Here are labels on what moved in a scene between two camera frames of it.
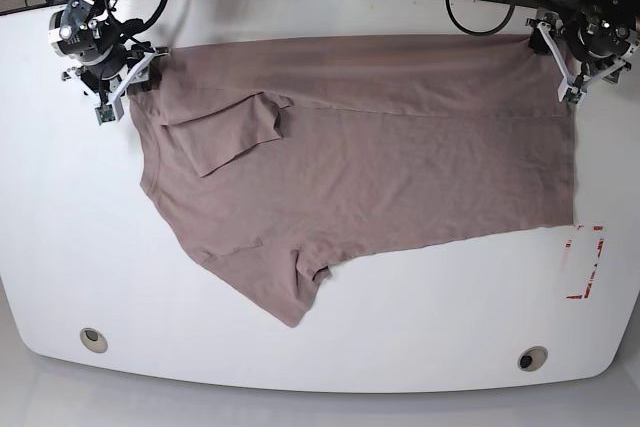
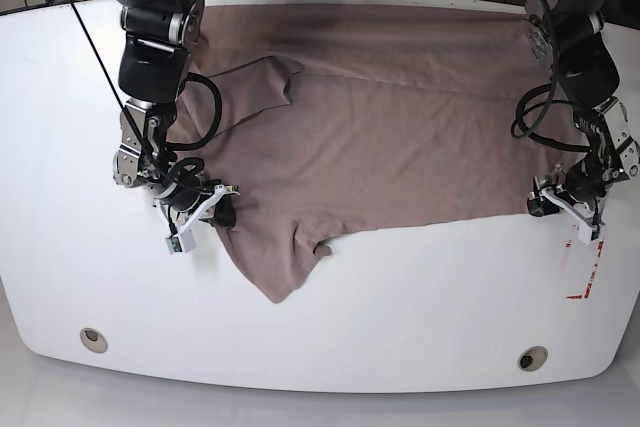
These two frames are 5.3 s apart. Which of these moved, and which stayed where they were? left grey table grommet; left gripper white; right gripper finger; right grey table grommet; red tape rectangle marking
Moved: left gripper white; right gripper finger
Stayed: red tape rectangle marking; left grey table grommet; right grey table grommet
